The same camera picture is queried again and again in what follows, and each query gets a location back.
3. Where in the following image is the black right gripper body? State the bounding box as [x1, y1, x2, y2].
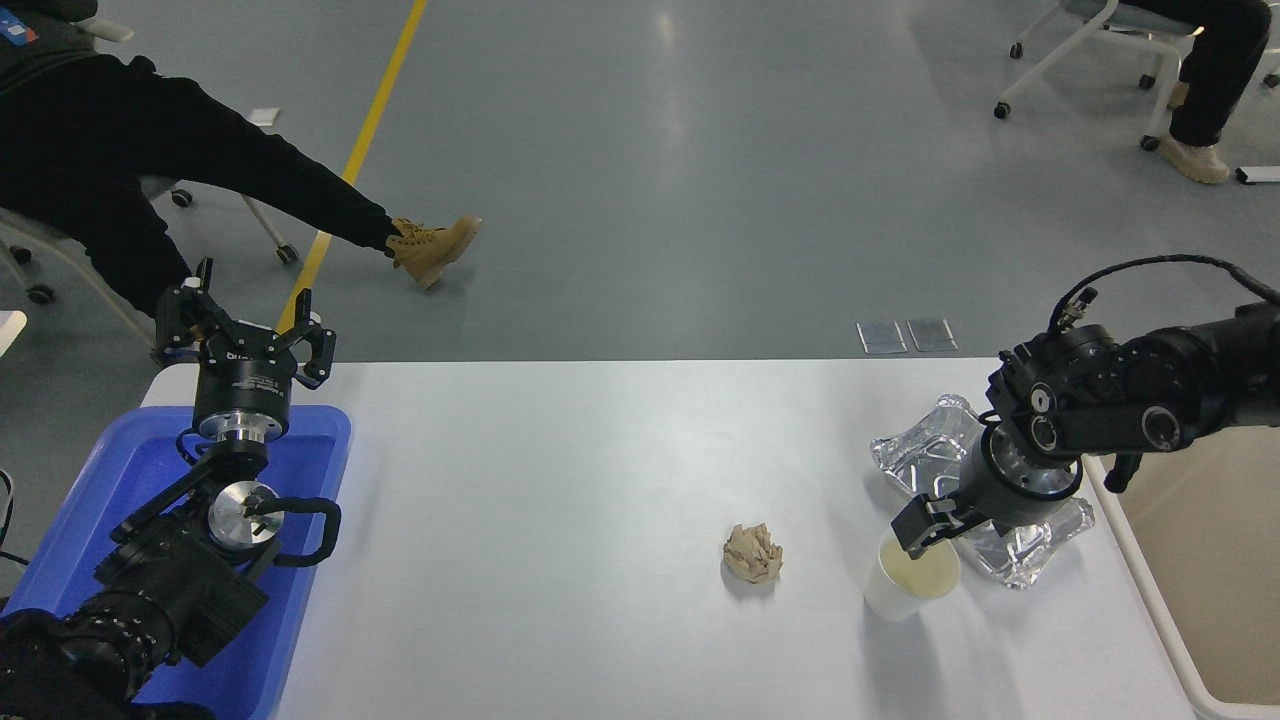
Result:
[952, 440, 1069, 533]

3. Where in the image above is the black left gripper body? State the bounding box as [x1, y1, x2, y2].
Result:
[191, 338, 298, 422]

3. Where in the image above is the white paper cup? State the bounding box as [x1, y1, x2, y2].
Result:
[863, 530, 962, 623]

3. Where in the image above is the silver foil tray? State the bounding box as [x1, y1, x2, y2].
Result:
[870, 393, 1096, 589]

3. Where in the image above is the blue plastic tray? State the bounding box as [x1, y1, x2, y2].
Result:
[0, 405, 353, 720]

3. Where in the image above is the crumpled tan paper ball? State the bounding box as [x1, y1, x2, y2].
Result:
[722, 523, 784, 585]

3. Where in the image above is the large pale plastic bin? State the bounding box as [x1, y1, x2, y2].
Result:
[1085, 425, 1280, 720]

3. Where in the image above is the thin black cable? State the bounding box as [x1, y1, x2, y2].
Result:
[0, 468, 31, 571]

